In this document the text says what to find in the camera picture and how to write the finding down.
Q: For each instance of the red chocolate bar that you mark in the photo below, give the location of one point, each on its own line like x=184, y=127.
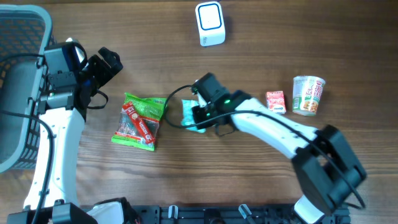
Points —
x=138, y=122

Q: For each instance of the red tissue pack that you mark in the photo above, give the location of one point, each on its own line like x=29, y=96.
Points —
x=276, y=102

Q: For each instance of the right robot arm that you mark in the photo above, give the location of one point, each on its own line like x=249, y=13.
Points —
x=327, y=168

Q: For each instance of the white barcode scanner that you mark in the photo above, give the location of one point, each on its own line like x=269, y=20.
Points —
x=210, y=23

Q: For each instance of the instant noodle cup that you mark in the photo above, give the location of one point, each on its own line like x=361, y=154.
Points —
x=307, y=92

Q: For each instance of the green candy bag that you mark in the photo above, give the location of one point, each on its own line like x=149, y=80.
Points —
x=150, y=110

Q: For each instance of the teal snack packet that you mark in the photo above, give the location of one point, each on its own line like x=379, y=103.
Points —
x=187, y=112

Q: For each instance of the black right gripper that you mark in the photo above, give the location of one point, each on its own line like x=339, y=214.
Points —
x=197, y=111

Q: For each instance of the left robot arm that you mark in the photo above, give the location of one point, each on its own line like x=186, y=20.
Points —
x=71, y=81

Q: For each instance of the grey plastic basket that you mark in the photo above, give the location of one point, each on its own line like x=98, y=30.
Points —
x=25, y=31

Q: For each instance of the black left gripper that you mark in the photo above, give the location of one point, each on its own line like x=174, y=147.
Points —
x=107, y=73

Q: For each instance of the black mounting rail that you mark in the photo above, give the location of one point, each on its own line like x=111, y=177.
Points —
x=267, y=214

